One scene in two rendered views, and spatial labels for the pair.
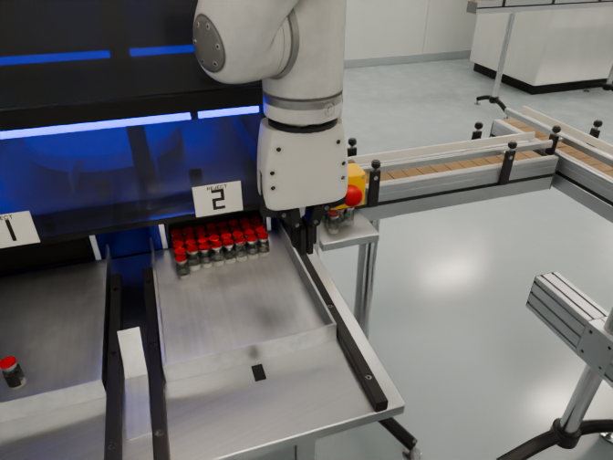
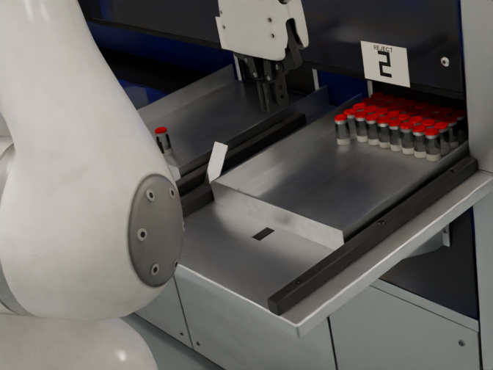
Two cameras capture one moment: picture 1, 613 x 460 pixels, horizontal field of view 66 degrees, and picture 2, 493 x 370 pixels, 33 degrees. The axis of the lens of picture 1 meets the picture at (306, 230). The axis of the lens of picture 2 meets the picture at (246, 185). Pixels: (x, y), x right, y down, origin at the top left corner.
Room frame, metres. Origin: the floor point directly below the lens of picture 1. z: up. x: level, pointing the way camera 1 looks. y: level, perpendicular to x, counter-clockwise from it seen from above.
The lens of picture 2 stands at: (0.14, -0.86, 1.49)
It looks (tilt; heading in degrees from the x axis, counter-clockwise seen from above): 28 degrees down; 71
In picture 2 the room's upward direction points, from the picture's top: 12 degrees counter-clockwise
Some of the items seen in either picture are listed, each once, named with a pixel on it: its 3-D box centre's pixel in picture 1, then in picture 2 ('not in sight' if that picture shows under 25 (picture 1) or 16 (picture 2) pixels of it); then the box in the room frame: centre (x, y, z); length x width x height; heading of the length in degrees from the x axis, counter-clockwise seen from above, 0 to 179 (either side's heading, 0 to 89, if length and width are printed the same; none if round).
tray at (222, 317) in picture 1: (233, 283); (353, 162); (0.66, 0.13, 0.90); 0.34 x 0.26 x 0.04; 18
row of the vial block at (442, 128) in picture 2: (221, 246); (399, 128); (0.76, 0.17, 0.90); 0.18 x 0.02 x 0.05; 108
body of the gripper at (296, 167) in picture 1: (303, 156); (257, 5); (0.50, 0.00, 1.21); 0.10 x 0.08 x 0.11; 108
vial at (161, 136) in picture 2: (13, 373); (163, 142); (0.45, 0.41, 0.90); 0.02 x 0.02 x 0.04
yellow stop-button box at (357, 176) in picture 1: (342, 184); not in sight; (0.85, -0.07, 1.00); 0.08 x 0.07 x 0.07; 18
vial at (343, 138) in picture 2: (182, 267); (342, 129); (0.69, 0.23, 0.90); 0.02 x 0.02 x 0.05
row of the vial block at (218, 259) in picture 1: (223, 252); (390, 133); (0.74, 0.16, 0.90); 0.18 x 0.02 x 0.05; 108
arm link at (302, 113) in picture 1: (305, 102); not in sight; (0.50, 0.00, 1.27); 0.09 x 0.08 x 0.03; 108
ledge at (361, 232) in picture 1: (339, 225); not in sight; (0.89, -0.07, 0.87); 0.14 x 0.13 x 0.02; 18
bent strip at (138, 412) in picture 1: (133, 379); (191, 179); (0.44, 0.24, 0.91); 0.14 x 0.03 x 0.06; 19
